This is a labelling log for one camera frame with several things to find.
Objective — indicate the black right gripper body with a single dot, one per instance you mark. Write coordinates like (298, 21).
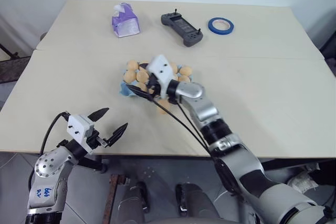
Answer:
(155, 85)

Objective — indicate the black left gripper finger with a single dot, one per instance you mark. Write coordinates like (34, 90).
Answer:
(97, 115)
(116, 133)

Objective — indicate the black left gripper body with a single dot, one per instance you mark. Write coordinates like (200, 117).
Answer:
(97, 139)

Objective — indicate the tan egg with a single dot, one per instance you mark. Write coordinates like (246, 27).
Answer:
(186, 70)
(164, 105)
(142, 76)
(173, 67)
(184, 78)
(132, 64)
(129, 76)
(141, 86)

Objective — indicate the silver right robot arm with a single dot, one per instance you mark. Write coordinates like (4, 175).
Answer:
(207, 111)

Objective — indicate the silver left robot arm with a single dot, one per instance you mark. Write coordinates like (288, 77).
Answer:
(50, 167)

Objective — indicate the blue egg carton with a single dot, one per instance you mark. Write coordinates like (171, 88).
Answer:
(125, 90)

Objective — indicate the purple tissue pack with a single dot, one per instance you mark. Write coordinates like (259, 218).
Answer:
(125, 22)

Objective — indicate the grey handheld controller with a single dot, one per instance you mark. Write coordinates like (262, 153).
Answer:
(181, 26)

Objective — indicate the rusty metal bar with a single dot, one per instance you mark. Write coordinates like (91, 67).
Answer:
(115, 200)

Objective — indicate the dark rounded robot leg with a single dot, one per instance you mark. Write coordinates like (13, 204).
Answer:
(135, 203)
(197, 203)

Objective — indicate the blue tape roll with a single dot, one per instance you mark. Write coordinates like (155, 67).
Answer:
(213, 28)

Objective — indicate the dark floor mat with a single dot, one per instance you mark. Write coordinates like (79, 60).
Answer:
(14, 69)

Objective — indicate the black metal stand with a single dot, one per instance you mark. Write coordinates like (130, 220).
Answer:
(9, 52)

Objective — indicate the white plastic bag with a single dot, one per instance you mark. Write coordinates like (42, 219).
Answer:
(302, 179)

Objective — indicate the dark chair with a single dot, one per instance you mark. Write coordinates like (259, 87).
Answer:
(329, 51)

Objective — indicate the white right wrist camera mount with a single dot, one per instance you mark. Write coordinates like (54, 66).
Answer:
(161, 70)

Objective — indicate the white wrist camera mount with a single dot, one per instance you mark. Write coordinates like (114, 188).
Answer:
(161, 70)
(78, 128)

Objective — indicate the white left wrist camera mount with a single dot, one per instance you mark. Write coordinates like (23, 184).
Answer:
(78, 128)

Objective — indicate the black table frame bar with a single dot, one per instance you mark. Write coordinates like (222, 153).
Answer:
(288, 165)

